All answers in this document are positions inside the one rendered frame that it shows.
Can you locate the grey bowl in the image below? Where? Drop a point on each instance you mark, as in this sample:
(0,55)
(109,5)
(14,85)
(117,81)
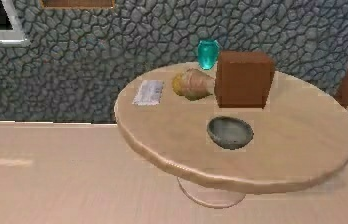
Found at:
(230,132)

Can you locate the tan and yellow bread loaf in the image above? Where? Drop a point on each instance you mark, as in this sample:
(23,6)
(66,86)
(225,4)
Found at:
(193,84)

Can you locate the teal glass vase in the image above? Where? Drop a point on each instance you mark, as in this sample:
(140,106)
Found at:
(207,53)

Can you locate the round pale wooden table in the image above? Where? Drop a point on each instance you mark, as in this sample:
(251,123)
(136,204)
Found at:
(292,140)

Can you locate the brown box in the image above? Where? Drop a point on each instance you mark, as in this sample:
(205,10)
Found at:
(243,80)

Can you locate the brown framed picture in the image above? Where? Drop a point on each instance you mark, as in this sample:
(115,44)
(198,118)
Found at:
(77,3)

